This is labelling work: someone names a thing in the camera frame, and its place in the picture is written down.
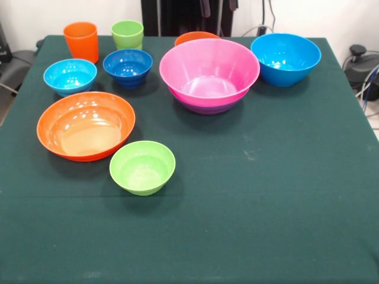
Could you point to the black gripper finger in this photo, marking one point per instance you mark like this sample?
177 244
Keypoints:
233 4
205 8

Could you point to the large pink bowl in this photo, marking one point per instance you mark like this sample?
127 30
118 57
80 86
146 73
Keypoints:
207 65

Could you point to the wide orange bowl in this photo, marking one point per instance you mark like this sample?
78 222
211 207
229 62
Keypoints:
86 130

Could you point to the small deep orange bowl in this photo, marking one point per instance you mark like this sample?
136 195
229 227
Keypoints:
192 37

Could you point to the medium blue bowl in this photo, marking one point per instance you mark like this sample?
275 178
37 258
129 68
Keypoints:
285 60

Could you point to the green cup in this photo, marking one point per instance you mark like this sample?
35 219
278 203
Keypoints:
127 34

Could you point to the small dark blue bowl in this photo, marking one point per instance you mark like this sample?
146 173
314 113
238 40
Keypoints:
128 66

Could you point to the purple bowl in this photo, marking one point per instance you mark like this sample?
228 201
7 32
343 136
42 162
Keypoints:
210 110

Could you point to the orange cup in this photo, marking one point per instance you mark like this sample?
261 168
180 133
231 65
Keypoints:
82 43

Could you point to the grey wheeled floor base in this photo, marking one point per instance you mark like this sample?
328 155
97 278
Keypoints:
362 63
17 66

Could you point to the small light blue bowl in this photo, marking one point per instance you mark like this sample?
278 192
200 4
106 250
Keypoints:
70 77

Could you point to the small green bowl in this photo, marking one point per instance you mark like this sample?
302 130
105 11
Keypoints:
142 168

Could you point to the dark green tablecloth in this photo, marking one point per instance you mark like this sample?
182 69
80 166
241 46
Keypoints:
189 236

